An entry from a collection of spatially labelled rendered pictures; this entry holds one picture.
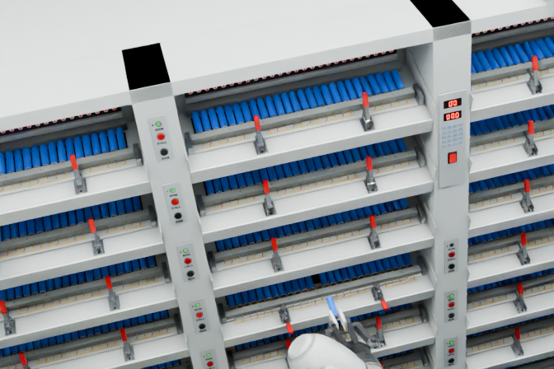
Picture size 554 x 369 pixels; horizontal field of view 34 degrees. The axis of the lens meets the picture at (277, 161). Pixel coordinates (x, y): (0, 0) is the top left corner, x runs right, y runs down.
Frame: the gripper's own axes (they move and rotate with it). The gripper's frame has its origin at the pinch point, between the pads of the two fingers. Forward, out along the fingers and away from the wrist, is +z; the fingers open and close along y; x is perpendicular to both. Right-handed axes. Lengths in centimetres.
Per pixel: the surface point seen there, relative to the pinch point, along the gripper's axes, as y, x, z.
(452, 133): -36, -42, 5
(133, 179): 42, -48, 6
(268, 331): 16.8, 9.1, 16.1
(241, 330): 23.7, 7.5, 17.1
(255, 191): 13.7, -34.3, 13.6
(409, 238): -24.6, -11.0, 13.4
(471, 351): -45, 41, 28
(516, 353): -58, 44, 24
